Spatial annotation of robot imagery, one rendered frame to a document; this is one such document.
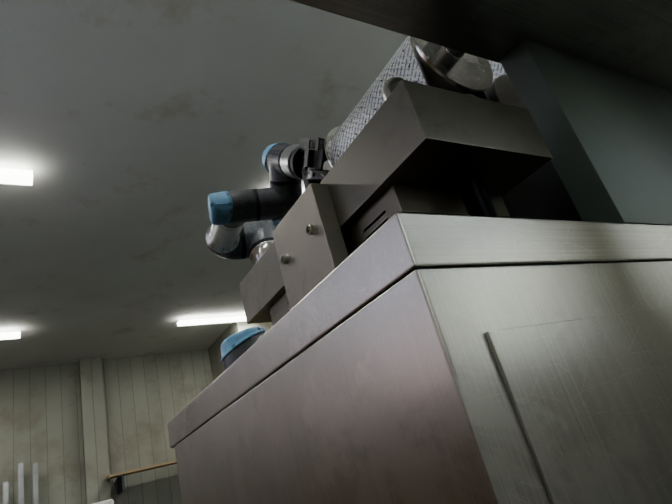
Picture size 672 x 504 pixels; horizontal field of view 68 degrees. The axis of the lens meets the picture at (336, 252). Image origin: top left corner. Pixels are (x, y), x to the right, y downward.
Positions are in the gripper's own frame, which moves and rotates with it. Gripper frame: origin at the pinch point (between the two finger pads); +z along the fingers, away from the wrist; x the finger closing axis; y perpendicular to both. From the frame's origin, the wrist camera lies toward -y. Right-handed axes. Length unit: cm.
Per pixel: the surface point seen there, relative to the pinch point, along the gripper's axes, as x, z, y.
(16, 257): -55, -456, -119
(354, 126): -6.6, 7.9, 9.2
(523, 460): -30, 62, -11
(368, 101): -6.6, 11.0, 13.0
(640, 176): 3.6, 48.5, 5.6
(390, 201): -25.4, 43.0, 0.8
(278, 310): -25.4, 23.9, -15.4
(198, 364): 209, -718, -375
